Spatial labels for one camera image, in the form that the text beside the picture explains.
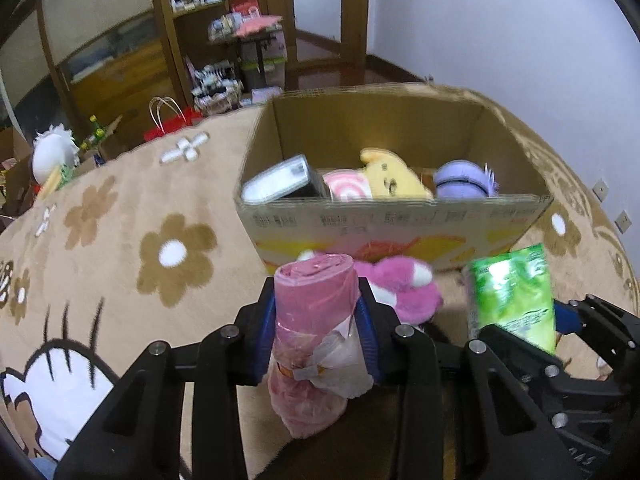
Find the green bottle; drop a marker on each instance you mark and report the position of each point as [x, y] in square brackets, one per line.
[96, 136]

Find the purple round plush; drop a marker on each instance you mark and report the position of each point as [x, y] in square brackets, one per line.
[463, 180]

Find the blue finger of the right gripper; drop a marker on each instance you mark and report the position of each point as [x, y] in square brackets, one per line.
[567, 319]

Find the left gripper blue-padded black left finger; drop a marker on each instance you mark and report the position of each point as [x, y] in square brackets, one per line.
[135, 432]

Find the wooden wardrobe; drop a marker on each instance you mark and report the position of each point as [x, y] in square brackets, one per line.
[63, 61]

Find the cardboard box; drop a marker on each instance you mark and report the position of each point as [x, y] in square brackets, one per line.
[17, 184]
[426, 125]

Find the wooden door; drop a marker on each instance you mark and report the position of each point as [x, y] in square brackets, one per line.
[322, 35]

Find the black face mask packet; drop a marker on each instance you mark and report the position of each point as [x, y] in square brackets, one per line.
[292, 179]

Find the pink plastic bag roll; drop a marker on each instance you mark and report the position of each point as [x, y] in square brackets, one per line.
[317, 360]

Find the basket of toys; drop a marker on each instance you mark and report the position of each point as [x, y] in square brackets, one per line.
[215, 88]

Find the yellow dog plush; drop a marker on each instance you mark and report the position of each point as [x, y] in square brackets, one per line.
[390, 178]

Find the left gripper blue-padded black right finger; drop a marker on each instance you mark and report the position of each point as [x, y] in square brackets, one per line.
[455, 403]

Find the green tissue pack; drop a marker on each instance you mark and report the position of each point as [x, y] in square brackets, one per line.
[513, 291]

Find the pink bear plush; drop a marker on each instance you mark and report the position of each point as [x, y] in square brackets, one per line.
[405, 289]

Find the red box on shelf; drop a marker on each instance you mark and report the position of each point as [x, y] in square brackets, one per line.
[245, 7]

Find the red paper gift bag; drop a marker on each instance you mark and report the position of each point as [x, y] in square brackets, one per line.
[169, 117]

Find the open cardboard box on floor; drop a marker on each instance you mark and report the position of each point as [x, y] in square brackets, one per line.
[17, 184]

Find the pink swirl roll plush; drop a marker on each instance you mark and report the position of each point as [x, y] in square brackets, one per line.
[347, 184]

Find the pink paper on table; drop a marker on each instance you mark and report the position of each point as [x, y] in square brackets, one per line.
[253, 25]

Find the white round plush head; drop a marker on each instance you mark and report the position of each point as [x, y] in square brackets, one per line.
[52, 148]

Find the small black table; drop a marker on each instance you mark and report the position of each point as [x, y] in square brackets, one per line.
[262, 56]

